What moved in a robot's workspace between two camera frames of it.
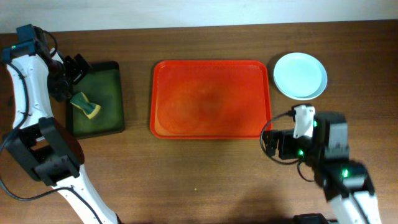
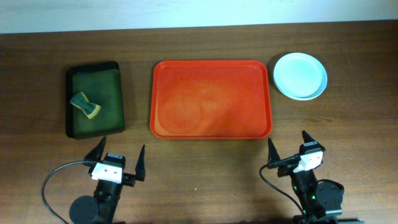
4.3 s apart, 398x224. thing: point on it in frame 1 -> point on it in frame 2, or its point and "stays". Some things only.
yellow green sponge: [81, 101] stays
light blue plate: [300, 76] stays
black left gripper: [72, 69] -> [128, 179]
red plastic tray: [210, 99] stays
